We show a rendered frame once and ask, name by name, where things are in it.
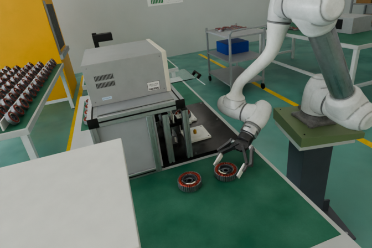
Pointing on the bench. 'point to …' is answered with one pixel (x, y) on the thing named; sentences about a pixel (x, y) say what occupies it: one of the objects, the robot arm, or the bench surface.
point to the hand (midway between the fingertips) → (226, 169)
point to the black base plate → (221, 133)
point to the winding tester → (125, 71)
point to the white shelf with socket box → (69, 201)
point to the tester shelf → (133, 108)
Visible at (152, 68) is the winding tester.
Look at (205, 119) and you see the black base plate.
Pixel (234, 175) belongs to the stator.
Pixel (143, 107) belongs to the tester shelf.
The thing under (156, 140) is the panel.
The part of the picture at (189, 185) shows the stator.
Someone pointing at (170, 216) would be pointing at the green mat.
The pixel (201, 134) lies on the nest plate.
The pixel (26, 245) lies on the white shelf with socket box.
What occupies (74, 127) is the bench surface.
